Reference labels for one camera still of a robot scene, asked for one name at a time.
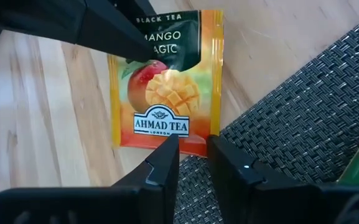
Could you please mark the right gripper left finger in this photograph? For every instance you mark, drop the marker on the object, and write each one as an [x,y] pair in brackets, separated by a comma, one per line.
[104,205]

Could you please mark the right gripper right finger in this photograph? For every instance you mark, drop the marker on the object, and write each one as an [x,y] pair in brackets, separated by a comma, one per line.
[260,202]

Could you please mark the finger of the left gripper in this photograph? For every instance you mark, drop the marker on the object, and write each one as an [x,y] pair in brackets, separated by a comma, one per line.
[114,34]
[137,7]

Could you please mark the grey woven placemat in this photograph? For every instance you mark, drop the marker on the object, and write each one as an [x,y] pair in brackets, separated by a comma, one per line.
[306,109]

